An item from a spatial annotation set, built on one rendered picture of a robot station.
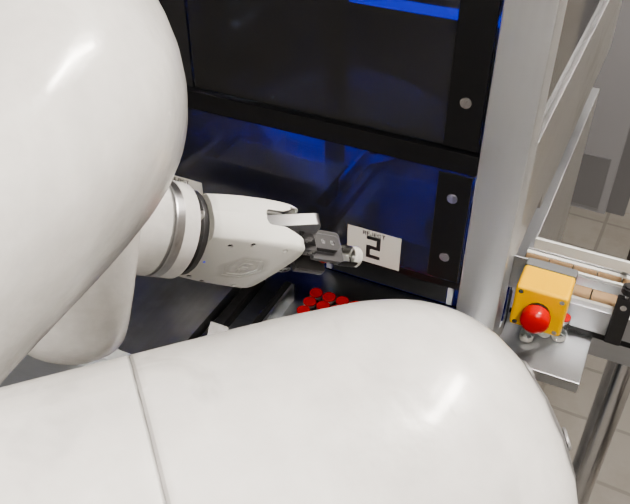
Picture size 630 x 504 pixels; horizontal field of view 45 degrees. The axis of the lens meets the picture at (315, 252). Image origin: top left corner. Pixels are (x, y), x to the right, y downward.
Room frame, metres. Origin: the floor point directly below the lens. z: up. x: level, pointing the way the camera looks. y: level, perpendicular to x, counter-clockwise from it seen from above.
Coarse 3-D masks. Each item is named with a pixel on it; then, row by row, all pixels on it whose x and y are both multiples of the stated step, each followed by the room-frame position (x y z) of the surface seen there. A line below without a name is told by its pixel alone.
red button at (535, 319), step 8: (528, 312) 0.76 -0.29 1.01; (536, 312) 0.75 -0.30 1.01; (544, 312) 0.75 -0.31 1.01; (520, 320) 0.76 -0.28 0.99; (528, 320) 0.75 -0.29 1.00; (536, 320) 0.75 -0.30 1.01; (544, 320) 0.74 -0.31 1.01; (528, 328) 0.75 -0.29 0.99; (536, 328) 0.74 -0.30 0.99; (544, 328) 0.74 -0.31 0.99
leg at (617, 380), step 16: (608, 368) 0.87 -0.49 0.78; (624, 368) 0.85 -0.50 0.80; (608, 384) 0.86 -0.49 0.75; (624, 384) 0.85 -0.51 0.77; (608, 400) 0.85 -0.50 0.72; (624, 400) 0.85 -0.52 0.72; (592, 416) 0.86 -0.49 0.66; (608, 416) 0.85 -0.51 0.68; (592, 432) 0.86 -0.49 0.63; (608, 432) 0.85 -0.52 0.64; (592, 448) 0.85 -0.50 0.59; (608, 448) 0.86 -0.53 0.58; (576, 464) 0.86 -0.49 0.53; (592, 464) 0.85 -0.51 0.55; (576, 480) 0.85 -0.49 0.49; (592, 480) 0.85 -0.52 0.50
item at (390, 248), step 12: (348, 228) 0.90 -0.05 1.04; (360, 228) 0.90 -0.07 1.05; (348, 240) 0.90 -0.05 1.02; (360, 240) 0.90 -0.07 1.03; (372, 240) 0.89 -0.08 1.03; (384, 240) 0.88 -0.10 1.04; (396, 240) 0.87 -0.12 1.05; (372, 252) 0.89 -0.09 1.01; (384, 252) 0.88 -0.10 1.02; (396, 252) 0.87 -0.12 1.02; (384, 264) 0.88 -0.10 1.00; (396, 264) 0.87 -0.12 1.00
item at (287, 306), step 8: (288, 288) 0.92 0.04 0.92; (288, 296) 0.91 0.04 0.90; (280, 304) 0.88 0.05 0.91; (288, 304) 0.91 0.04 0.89; (296, 304) 0.91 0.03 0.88; (272, 312) 0.86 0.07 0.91; (280, 312) 0.88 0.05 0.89; (288, 312) 0.89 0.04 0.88; (296, 312) 0.89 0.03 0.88; (264, 320) 0.84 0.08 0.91
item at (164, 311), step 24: (144, 288) 0.95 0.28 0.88; (168, 288) 0.95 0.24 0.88; (192, 288) 0.95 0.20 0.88; (216, 288) 0.95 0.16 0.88; (240, 288) 0.94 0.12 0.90; (144, 312) 0.89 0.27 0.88; (168, 312) 0.89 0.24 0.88; (192, 312) 0.89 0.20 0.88; (216, 312) 0.87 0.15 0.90; (144, 336) 0.84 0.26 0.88; (168, 336) 0.84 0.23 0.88; (192, 336) 0.81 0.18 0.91
